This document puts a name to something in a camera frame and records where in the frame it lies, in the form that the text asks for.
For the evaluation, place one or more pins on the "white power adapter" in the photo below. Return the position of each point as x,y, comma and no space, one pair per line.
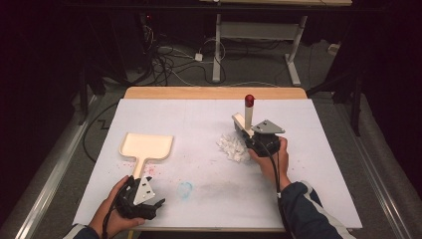
199,57

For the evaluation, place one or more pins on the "cream brush with red cap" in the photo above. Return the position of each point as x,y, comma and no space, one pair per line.
248,116

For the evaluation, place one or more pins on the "cream dustpan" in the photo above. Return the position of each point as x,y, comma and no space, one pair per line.
146,146

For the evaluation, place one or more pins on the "white metal frame desk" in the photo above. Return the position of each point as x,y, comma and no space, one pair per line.
258,30

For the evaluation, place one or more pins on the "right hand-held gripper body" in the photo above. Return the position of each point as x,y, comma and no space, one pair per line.
267,141

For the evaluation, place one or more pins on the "small white floor box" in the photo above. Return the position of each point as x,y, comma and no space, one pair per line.
333,49

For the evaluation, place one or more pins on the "white table mat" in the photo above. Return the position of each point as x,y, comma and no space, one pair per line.
205,116

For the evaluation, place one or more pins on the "black stand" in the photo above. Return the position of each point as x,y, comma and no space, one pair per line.
356,109
83,99

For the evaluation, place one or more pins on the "person's left hand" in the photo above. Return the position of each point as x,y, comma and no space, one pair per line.
112,222

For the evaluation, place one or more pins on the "person's right hand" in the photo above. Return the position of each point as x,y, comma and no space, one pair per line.
273,166

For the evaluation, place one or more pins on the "pile of white paper scraps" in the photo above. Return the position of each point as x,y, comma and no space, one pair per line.
232,147

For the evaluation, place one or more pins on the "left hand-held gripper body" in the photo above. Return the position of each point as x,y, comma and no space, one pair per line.
142,192

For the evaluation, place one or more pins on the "metal floor rail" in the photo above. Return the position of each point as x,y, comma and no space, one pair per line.
49,186
381,192

